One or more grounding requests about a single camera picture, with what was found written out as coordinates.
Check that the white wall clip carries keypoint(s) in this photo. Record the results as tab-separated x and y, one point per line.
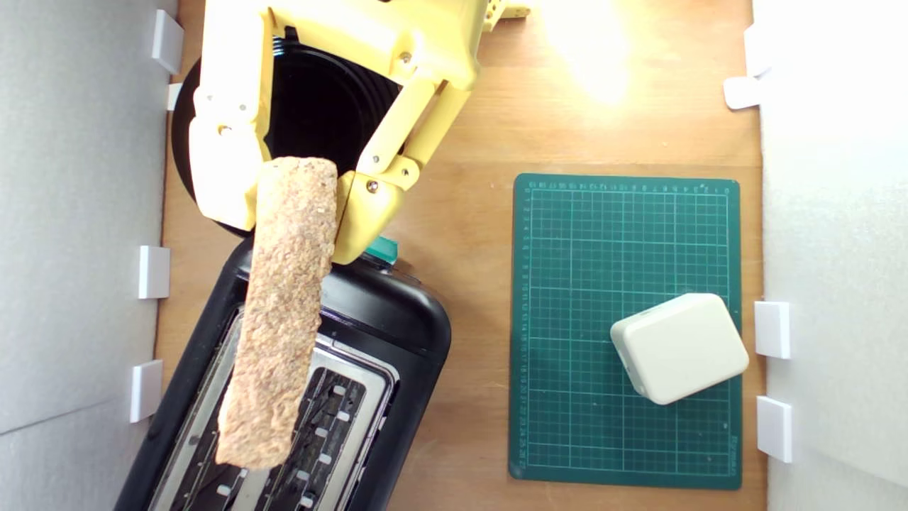
146	390
773	330
753	51
154	272
774	429
174	96
741	92
167	41

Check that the green cutting mat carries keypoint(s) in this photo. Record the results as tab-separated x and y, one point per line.
567	284

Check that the black two-slot toaster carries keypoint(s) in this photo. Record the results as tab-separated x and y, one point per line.
383	312

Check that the white rounded block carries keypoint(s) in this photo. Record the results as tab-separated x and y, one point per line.
681	348

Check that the brown bread slice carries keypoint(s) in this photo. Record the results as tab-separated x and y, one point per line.
284	319

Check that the black round plate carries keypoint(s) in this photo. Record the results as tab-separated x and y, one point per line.
319	106

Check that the green toaster lever knob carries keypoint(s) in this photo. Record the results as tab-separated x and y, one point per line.
384	250

